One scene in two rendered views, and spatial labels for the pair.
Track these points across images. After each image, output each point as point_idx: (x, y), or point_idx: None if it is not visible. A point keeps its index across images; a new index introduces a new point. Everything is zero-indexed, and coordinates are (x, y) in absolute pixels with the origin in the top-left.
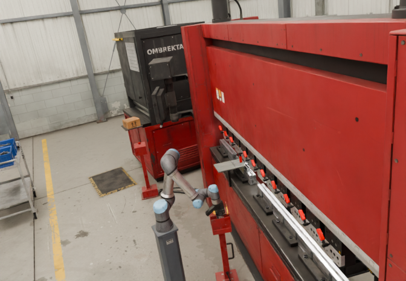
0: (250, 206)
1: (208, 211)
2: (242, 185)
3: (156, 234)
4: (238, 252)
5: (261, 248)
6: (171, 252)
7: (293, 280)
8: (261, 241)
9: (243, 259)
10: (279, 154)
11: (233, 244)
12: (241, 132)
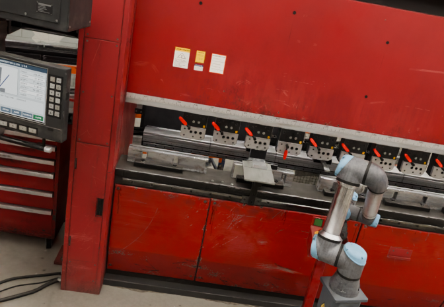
0: None
1: (343, 232)
2: (286, 191)
3: (362, 299)
4: (232, 304)
5: (361, 245)
6: None
7: None
8: (366, 236)
9: (248, 306)
10: (428, 120)
11: (210, 302)
12: (295, 113)
